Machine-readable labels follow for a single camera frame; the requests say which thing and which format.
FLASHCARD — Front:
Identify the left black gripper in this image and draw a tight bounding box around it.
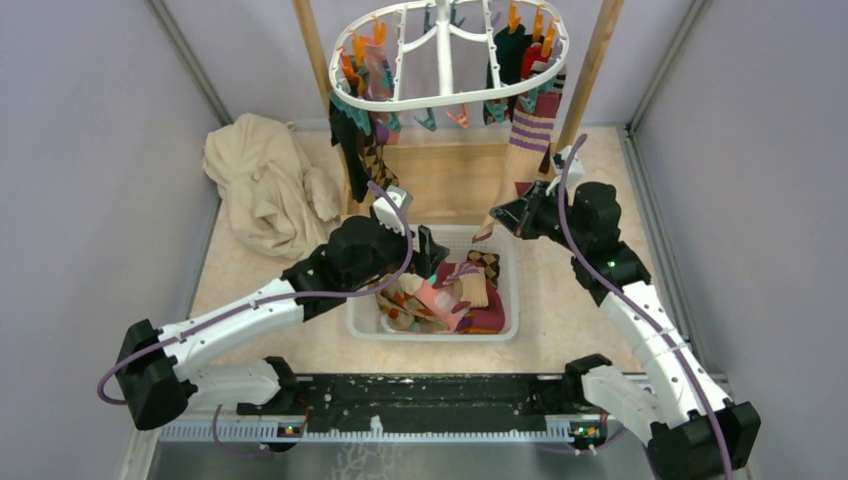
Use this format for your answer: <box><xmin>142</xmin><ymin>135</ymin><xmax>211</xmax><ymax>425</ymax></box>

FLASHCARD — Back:
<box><xmin>346</xmin><ymin>205</ymin><xmax>449</xmax><ymax>291</ymax></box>

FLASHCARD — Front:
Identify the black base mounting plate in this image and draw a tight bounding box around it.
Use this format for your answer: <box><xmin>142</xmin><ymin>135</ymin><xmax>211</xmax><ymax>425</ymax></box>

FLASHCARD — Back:
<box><xmin>236</xmin><ymin>372</ymin><xmax>631</xmax><ymax>437</ymax></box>

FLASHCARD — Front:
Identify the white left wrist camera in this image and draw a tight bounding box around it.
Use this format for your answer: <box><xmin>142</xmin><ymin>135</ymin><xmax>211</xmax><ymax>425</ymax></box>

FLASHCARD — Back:
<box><xmin>371</xmin><ymin>185</ymin><xmax>413</xmax><ymax>235</ymax></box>

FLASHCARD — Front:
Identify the black sock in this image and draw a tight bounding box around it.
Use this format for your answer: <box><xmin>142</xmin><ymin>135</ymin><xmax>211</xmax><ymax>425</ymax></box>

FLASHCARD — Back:
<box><xmin>329</xmin><ymin>103</ymin><xmax>370</xmax><ymax>203</ymax></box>

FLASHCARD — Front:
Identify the brown yellow argyle sock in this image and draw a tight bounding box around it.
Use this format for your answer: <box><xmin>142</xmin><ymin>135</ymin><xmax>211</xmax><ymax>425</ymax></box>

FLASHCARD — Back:
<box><xmin>466</xmin><ymin>250</ymin><xmax>501</xmax><ymax>287</ymax></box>

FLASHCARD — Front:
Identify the white oval clip hanger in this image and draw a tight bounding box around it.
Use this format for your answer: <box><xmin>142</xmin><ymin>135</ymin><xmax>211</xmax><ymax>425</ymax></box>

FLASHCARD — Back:
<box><xmin>328</xmin><ymin>1</ymin><xmax>570</xmax><ymax>117</ymax></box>

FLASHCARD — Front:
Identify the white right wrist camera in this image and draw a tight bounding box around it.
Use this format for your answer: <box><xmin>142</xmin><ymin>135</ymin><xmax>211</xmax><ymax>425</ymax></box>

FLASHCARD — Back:
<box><xmin>547</xmin><ymin>145</ymin><xmax>586</xmax><ymax>194</ymax></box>

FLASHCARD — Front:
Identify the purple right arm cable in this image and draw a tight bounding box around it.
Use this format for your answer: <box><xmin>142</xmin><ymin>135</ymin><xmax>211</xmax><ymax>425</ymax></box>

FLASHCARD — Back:
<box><xmin>556</xmin><ymin>133</ymin><xmax>737</xmax><ymax>480</ymax></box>

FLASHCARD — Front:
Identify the pink sock with green patches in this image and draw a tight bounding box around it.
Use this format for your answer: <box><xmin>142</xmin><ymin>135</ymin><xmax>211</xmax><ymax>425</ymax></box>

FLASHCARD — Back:
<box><xmin>364</xmin><ymin>36</ymin><xmax>400</xmax><ymax>145</ymax></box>

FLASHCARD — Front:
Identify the aluminium rail frame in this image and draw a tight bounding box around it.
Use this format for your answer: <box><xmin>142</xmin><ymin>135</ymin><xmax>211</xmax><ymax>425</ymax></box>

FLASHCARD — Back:
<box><xmin>119</xmin><ymin>372</ymin><xmax>740</xmax><ymax>480</ymax></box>

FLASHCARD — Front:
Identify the white plastic mesh basket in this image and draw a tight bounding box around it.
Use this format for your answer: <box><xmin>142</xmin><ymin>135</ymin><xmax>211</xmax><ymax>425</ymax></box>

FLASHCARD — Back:
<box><xmin>346</xmin><ymin>225</ymin><xmax>520</xmax><ymax>343</ymax></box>

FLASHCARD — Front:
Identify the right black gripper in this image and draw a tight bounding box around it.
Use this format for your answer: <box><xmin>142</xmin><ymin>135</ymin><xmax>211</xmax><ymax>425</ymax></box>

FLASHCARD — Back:
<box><xmin>491</xmin><ymin>180</ymin><xmax>588</xmax><ymax>254</ymax></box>

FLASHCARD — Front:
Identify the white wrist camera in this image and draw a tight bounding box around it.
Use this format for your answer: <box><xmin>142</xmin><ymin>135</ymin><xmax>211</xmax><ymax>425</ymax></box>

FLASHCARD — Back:
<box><xmin>547</xmin><ymin>145</ymin><xmax>586</xmax><ymax>194</ymax></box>
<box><xmin>371</xmin><ymin>185</ymin><xmax>413</xmax><ymax>235</ymax></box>

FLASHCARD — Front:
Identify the pink plastic clip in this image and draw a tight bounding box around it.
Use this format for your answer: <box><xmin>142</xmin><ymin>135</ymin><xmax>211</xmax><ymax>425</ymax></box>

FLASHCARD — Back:
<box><xmin>446</xmin><ymin>104</ymin><xmax>471</xmax><ymax>129</ymax></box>

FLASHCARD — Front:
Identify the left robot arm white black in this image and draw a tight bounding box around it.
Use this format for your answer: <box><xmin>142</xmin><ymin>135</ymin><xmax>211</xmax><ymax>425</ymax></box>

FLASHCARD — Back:
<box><xmin>112</xmin><ymin>216</ymin><xmax>450</xmax><ymax>430</ymax></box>

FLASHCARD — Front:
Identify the wooden hanger rack frame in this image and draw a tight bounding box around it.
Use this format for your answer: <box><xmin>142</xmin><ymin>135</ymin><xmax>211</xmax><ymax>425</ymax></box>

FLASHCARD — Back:
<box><xmin>291</xmin><ymin>0</ymin><xmax>627</xmax><ymax>227</ymax></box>

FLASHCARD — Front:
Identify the cream argyle sock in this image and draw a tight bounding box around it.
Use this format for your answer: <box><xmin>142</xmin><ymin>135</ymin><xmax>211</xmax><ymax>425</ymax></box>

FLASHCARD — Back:
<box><xmin>376</xmin><ymin>274</ymin><xmax>449</xmax><ymax>334</ymax></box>

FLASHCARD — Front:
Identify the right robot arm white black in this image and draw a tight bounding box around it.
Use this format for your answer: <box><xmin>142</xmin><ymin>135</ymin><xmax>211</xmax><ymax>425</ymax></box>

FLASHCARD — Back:
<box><xmin>489</xmin><ymin>181</ymin><xmax>761</xmax><ymax>479</ymax></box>

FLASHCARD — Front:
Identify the dark teal sock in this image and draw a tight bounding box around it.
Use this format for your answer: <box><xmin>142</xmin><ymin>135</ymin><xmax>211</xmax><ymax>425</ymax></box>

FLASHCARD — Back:
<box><xmin>493</xmin><ymin>24</ymin><xmax>531</xmax><ymax>85</ymax></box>

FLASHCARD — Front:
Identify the beige crumpled cloth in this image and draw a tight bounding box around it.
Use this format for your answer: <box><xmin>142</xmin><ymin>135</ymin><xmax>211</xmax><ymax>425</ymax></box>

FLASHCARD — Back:
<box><xmin>202</xmin><ymin>113</ymin><xmax>340</xmax><ymax>260</ymax></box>

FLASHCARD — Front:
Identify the red and grey sock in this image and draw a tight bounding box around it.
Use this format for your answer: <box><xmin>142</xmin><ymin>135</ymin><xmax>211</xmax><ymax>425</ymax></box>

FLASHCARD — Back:
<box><xmin>520</xmin><ymin>42</ymin><xmax>550</xmax><ymax>80</ymax></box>

